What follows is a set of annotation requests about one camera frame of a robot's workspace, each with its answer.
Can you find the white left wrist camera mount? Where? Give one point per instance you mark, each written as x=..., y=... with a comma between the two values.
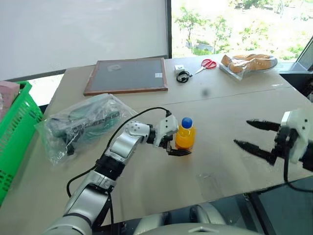
x=168, y=124

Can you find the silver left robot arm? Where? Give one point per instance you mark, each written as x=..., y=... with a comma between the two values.
x=122, y=147

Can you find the clear bag with green items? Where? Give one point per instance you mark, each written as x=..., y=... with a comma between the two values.
x=83, y=122

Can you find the bagged bread loaf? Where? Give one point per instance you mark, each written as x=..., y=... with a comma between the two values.
x=240, y=64

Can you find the grey rounded robot torso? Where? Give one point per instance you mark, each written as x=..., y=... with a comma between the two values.
x=185, y=220

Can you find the clear plastic film scrap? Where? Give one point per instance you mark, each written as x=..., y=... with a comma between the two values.
x=207, y=182

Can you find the white cube charger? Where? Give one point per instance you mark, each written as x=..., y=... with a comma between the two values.
x=179, y=68

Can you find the green plastic basket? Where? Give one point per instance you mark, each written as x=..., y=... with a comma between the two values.
x=17, y=132

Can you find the wood framed black chalkboard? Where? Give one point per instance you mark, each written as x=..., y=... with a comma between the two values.
x=126, y=76

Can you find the pink packet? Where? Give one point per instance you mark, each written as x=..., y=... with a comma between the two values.
x=7, y=95

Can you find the dark slanted frame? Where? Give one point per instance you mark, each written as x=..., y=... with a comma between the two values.
x=305, y=63

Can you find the orange juice bottle blue cap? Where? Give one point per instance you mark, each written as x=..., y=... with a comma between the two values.
x=185, y=138

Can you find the dark screen panel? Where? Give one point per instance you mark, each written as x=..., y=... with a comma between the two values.
x=283, y=210

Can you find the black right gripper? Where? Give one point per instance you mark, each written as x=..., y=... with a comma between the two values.
x=283, y=142

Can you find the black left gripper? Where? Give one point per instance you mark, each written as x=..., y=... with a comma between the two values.
x=169, y=142

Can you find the dark window frame post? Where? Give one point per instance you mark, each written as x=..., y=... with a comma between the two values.
x=168, y=28

